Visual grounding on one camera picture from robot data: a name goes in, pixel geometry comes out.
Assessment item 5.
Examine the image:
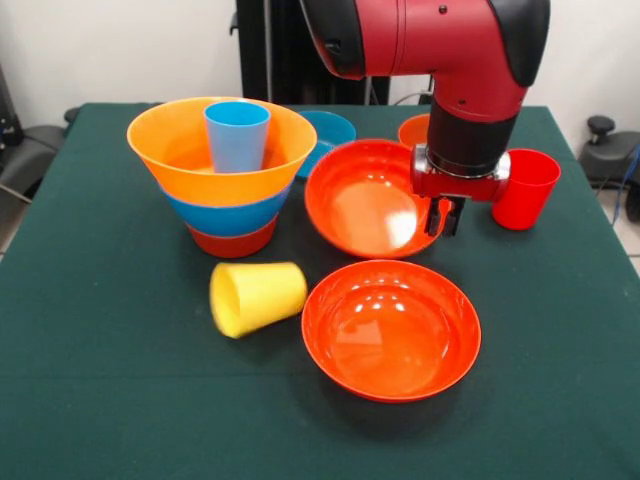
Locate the black wall cable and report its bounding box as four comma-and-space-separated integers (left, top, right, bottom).
392, 74, 436, 106

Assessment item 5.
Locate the small blue bowl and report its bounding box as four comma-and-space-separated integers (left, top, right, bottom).
294, 110, 358, 182

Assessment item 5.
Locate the large orange bowl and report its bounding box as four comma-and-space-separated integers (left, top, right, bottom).
126, 96, 319, 208

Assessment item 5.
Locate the wide red-orange bowl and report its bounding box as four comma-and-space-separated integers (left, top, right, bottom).
304, 138, 442, 260
301, 259, 483, 404

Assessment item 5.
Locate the red cup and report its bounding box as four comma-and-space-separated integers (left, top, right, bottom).
491, 148, 562, 231

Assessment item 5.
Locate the dark green tablecloth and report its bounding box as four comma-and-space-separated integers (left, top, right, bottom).
0, 102, 640, 480

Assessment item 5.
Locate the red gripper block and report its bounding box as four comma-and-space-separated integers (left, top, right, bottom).
410, 143, 512, 239

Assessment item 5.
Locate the black pedestal leg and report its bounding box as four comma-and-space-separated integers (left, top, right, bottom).
0, 106, 81, 201
578, 115, 640, 190

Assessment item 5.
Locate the blue cup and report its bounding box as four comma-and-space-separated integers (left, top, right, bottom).
203, 101, 272, 175

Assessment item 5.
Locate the large blue bowl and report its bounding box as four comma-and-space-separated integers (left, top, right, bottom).
158, 180, 294, 238

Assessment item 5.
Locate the small red-orange bowl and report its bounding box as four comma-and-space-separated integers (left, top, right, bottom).
185, 216, 280, 259
397, 113, 432, 149

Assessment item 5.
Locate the yellow cup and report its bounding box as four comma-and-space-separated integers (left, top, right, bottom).
209, 261, 308, 340

